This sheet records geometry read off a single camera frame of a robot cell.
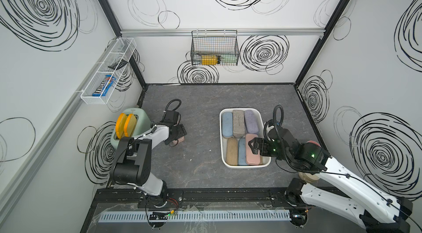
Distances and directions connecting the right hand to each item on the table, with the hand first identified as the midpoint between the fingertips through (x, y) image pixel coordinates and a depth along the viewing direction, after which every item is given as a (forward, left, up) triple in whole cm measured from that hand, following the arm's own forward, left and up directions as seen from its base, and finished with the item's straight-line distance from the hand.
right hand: (256, 145), depth 71 cm
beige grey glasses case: (+17, +6, -11) cm, 21 cm away
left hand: (+13, +41, -17) cm, 46 cm away
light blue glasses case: (+3, +4, -15) cm, 16 cm away
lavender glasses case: (+18, -2, -11) cm, 22 cm away
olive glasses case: (+2, +10, -15) cm, 18 cm away
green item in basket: (+42, +12, +14) cm, 46 cm away
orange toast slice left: (+5, +61, +5) cm, 61 cm away
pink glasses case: (-2, +1, -12) cm, 12 cm away
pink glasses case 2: (+8, +37, -14) cm, 41 cm away
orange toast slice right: (+7, +58, +3) cm, 58 cm away
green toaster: (+11, +55, -3) cm, 56 cm away
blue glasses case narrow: (+17, +12, -11) cm, 23 cm away
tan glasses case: (-2, -4, -12) cm, 13 cm away
